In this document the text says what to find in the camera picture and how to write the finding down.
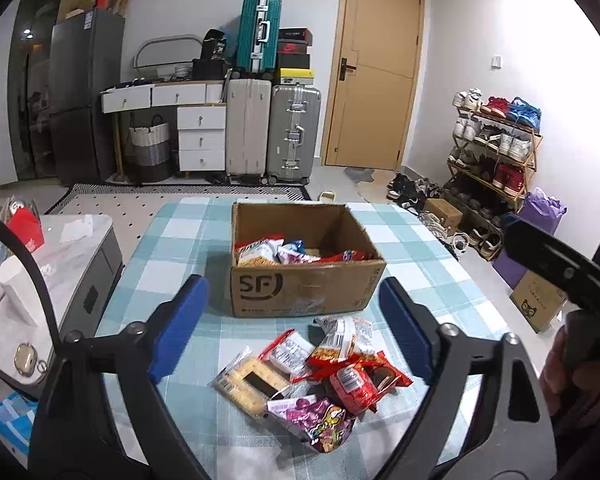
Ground dotted floor rug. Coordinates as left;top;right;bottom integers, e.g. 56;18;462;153
47;183;311;262

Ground black cable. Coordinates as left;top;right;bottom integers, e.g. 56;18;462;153
0;206;64;361

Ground person's right hand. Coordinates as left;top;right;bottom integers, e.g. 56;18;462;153
539;325;600;438

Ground dark grey refrigerator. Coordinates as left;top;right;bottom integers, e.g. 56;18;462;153
50;9;124;186

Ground small cardboard box on floor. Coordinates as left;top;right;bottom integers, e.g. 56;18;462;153
424;198;463;234

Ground white cylindrical cup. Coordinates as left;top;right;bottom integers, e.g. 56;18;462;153
0;256;46;326

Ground silver orange peanut snack bag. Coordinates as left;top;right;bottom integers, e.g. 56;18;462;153
309;315;377;366

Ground SF cardboard box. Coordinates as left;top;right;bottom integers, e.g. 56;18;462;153
230;202;386;318

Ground beige suitcase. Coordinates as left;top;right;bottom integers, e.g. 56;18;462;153
225;79;272;180

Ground clear cracker sandwich packet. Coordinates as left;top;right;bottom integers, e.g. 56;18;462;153
211;347;292;419

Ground wooden door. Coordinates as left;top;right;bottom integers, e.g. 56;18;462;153
321;0;425;170

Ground woven laundry basket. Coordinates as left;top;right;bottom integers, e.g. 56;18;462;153
129;114;173;183

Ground teal suitcase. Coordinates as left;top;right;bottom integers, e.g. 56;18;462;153
235;0;283;74

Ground red Oreo chocolate packet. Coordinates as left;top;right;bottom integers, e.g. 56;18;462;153
308;351;413;390

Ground small purple snack packet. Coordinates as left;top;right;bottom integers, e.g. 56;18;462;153
276;247;321;264

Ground silver aluminium suitcase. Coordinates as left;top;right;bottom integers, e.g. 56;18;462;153
266;84;322;185

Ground red white wafer packet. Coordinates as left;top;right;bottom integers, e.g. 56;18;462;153
259;330;315;382

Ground red gift box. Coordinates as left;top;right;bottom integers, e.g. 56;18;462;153
7;207;45;252

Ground blue cookie snack packet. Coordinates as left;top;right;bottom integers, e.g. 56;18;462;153
277;240;306;254

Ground red barcode snack packet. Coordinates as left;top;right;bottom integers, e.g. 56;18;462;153
328;364;379;416

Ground white drawer desk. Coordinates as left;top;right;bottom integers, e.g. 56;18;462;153
100;80;226;174

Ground wooden shoe rack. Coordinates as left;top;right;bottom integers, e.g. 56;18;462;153
444;107;543;261

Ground stacked shoe boxes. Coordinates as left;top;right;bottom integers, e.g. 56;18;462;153
275;27;314;87

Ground black bag on desk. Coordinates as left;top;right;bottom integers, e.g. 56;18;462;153
200;29;226;61

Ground grey side cabinet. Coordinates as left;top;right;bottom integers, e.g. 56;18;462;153
0;214;122;399

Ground teal plaid tablecloth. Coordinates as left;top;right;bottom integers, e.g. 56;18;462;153
98;198;507;479

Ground purple candy bag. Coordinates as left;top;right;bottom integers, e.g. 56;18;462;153
265;394;355;453

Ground cat logo cardboard box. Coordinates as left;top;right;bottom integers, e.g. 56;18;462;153
510;271;567;333

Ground beige slipper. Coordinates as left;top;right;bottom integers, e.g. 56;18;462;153
318;191;336;203

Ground purple paper bag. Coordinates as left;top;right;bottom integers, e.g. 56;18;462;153
492;186;569;291

